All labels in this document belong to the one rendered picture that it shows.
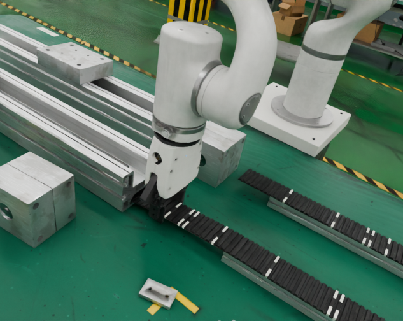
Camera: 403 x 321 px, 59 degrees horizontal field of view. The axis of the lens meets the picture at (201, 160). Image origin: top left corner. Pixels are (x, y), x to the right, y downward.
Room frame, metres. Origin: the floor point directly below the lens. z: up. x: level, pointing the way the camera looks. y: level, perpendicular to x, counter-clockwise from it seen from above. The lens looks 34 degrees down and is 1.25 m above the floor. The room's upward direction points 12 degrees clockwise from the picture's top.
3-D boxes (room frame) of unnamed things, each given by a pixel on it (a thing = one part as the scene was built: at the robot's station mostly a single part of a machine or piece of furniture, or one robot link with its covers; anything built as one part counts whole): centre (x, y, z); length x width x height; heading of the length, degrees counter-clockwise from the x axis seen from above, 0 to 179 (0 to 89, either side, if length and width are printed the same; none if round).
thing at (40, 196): (0.43, 0.26, 0.83); 0.11 x 0.10 x 0.10; 158
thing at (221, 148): (0.68, -0.03, 0.83); 0.12 x 0.09 x 0.10; 153
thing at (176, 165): (0.49, 0.05, 0.92); 0.10 x 0.07 x 0.11; 153
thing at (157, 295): (0.32, 0.02, 0.78); 0.05 x 0.03 x 0.01; 76
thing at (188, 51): (0.49, 0.04, 1.06); 0.09 x 0.08 x 0.13; 58
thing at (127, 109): (0.87, 0.37, 0.82); 0.80 x 0.10 x 0.09; 63
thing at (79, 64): (0.87, 0.37, 0.87); 0.16 x 0.11 x 0.07; 63
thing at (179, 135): (0.49, 0.05, 0.98); 0.09 x 0.08 x 0.03; 153
